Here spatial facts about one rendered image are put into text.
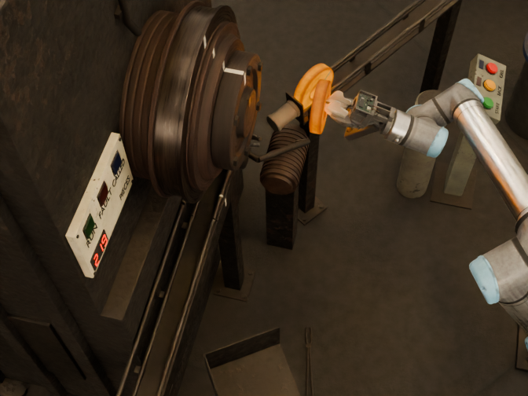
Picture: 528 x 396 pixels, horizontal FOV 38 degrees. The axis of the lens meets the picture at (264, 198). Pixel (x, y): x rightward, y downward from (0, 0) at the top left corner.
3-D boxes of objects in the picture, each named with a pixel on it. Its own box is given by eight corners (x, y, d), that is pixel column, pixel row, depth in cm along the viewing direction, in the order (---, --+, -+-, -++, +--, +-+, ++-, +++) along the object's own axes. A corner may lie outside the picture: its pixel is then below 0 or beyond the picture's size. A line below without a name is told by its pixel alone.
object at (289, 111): (266, 123, 238) (265, 113, 233) (288, 107, 240) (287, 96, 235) (280, 135, 236) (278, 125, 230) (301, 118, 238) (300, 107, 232)
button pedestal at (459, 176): (429, 207, 295) (461, 106, 243) (437, 157, 307) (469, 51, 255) (471, 215, 293) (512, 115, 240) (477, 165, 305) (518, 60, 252)
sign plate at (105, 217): (84, 276, 164) (64, 236, 149) (126, 178, 177) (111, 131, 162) (94, 279, 164) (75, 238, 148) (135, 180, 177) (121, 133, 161)
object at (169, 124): (167, 233, 190) (138, 116, 150) (220, 90, 214) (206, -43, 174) (192, 238, 189) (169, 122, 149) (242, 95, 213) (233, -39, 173)
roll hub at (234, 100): (215, 189, 185) (206, 118, 161) (245, 101, 199) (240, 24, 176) (237, 194, 184) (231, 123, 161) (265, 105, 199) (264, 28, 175)
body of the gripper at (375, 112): (358, 87, 212) (397, 103, 214) (347, 104, 220) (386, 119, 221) (353, 108, 208) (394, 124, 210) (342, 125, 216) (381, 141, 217)
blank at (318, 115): (308, 114, 207) (320, 115, 207) (320, 67, 214) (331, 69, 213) (309, 142, 221) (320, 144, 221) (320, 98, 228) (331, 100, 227)
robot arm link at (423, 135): (433, 152, 224) (438, 165, 215) (394, 137, 223) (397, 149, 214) (448, 124, 221) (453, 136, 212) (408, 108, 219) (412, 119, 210)
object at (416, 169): (394, 195, 298) (413, 112, 254) (398, 170, 304) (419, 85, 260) (424, 201, 296) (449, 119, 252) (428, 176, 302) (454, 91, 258)
